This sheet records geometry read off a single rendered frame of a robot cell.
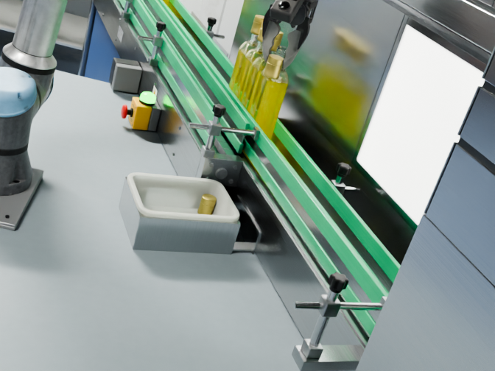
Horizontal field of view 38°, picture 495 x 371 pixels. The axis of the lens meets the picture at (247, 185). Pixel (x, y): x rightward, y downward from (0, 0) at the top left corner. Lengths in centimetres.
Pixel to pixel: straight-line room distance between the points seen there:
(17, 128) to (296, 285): 64
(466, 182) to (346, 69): 95
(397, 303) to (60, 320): 64
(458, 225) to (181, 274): 80
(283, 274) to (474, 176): 77
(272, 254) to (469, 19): 60
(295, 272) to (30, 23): 75
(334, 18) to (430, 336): 110
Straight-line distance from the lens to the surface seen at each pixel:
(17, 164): 159
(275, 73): 158
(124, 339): 128
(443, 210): 80
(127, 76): 228
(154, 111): 204
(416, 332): 84
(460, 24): 140
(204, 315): 138
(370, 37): 163
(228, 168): 169
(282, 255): 148
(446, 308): 79
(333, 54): 176
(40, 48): 163
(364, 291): 125
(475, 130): 78
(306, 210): 144
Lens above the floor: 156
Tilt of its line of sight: 25 degrees down
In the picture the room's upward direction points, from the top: 17 degrees clockwise
